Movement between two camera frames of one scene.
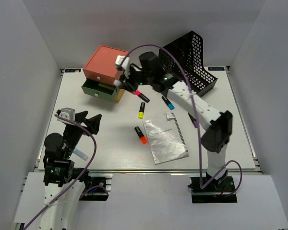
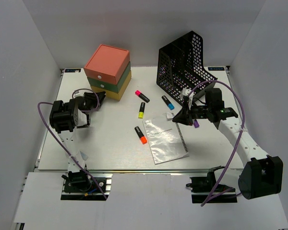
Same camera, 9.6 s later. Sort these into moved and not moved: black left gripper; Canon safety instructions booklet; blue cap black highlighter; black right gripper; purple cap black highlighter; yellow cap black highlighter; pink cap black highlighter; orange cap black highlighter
Moved: black right gripper; black left gripper
Not moved: orange cap black highlighter; pink cap black highlighter; yellow cap black highlighter; blue cap black highlighter; Canon safety instructions booklet; purple cap black highlighter
